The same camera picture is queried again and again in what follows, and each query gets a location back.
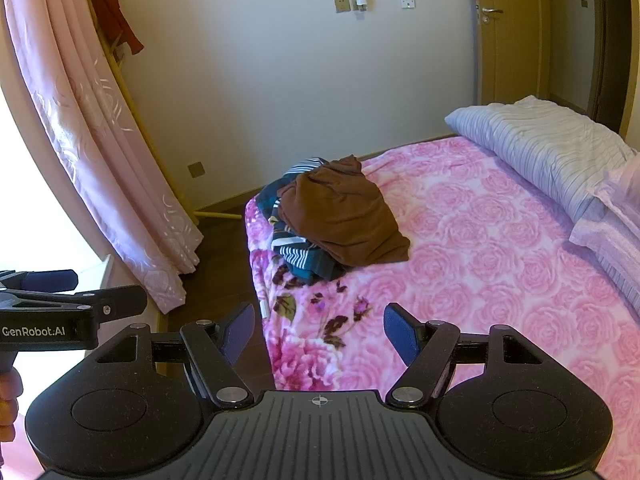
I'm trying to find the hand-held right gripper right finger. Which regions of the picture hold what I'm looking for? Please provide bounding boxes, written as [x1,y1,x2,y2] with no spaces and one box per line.
[384,302,546,407]

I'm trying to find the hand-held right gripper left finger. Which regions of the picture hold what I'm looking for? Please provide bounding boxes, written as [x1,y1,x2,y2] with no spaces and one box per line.
[92,302,257,408]

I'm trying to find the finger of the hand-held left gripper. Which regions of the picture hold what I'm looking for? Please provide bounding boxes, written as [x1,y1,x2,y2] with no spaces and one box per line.
[0,269,80,292]
[0,285,148,322]

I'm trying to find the brown long-sleeve shirt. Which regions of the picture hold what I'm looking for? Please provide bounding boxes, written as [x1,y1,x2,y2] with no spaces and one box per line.
[276,156,412,267]

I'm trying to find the person's left hand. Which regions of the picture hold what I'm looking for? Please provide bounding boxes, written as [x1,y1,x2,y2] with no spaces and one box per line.
[0,366,25,443]

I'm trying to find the pink floral bed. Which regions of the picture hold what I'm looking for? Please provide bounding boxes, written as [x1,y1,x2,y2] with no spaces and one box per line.
[243,134,640,461]

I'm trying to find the dark striped garment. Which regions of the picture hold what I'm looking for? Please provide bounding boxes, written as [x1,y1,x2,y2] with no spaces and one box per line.
[257,156,352,286]

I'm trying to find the wooden coat rack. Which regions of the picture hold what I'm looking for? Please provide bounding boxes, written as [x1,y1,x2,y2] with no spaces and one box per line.
[79,0,244,221]

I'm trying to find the pink patterned curtain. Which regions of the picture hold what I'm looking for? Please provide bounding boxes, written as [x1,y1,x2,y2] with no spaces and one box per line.
[2,0,205,315]

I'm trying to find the grey striped pillow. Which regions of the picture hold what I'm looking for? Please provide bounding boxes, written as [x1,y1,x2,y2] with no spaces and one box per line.
[444,95,639,226]

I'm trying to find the lilac folded quilt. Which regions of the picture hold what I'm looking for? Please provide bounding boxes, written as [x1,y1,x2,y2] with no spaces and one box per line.
[570,152,640,315]

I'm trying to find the red hanging garment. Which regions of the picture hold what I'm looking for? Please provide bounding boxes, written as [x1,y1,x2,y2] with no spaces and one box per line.
[87,0,146,56]

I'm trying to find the brown wooden door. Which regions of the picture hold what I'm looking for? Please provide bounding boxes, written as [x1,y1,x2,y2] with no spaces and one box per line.
[472,0,552,107]

